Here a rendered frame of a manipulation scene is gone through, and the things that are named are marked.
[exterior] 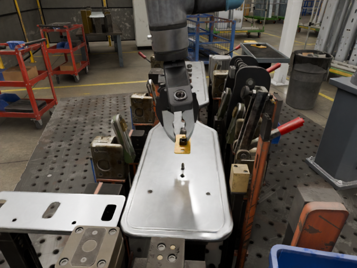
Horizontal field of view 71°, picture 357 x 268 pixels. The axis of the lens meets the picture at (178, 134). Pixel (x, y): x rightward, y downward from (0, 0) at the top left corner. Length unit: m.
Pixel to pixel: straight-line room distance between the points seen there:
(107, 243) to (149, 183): 0.22
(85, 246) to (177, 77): 0.33
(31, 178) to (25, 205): 0.62
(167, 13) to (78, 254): 0.42
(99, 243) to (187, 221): 0.18
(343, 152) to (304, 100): 2.67
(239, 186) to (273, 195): 0.52
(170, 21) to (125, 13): 7.75
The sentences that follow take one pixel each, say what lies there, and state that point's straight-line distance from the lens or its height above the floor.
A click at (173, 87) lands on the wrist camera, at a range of 0.48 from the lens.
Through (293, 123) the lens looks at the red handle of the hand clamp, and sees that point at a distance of 0.60.
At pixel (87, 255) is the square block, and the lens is 0.42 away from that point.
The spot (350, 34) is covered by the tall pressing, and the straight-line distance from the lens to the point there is 5.52.
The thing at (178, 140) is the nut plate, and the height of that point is 1.08.
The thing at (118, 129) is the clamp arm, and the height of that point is 1.09.
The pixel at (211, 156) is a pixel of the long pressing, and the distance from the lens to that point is 0.69.
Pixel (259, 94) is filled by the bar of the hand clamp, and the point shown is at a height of 1.21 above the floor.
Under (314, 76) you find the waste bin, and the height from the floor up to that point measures 0.47.
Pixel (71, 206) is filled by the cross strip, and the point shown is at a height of 1.00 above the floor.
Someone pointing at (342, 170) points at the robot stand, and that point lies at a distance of 1.19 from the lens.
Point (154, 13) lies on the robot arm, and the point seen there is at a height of 1.36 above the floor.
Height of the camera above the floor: 1.39
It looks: 29 degrees down
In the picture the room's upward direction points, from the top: straight up
